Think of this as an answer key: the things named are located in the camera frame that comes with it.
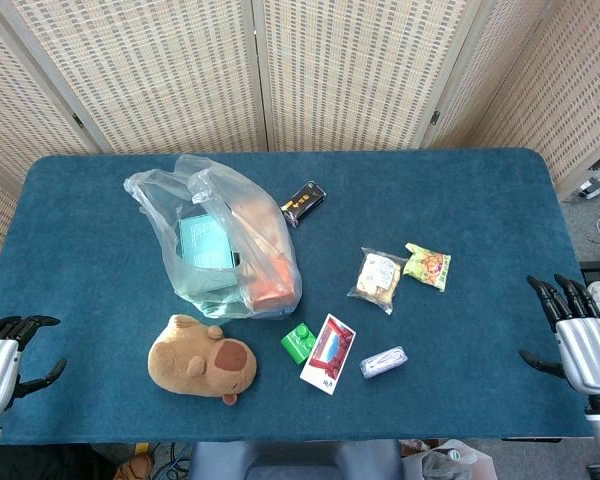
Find blue floor cables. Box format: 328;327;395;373
151;441;197;480

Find clear plastic bag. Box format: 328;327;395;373
123;153;303;320

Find green snack packet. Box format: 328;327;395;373
402;242;452;294

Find woven folding screen panel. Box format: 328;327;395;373
0;0;270;155
472;0;600;199
252;0;487;153
422;0;551;149
0;0;102;311

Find black gold-print box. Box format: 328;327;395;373
279;180;328;229

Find crumpled floor plastic bag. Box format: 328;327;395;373
402;438;497;480

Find orange cardboard box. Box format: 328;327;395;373
229;197;297;311

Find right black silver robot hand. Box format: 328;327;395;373
518;273;600;398

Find green plastic building block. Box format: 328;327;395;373
280;323;317;367

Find brown floor object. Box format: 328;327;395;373
113;451;156;480

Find black fabric bundle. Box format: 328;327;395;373
0;442;117;480

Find grey-blue robot torso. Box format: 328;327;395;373
188;439;404;480

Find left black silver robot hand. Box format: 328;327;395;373
0;314;68;416

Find white electronics board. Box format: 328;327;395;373
572;156;600;201

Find red white postcard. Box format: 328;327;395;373
299;313;357;396

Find clear-wrapped pastry snack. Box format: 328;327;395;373
346;246;409;316

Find brown capybara plush toy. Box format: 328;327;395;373
147;313;259;407

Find teal cardboard box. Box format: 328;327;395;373
173;212;241;294

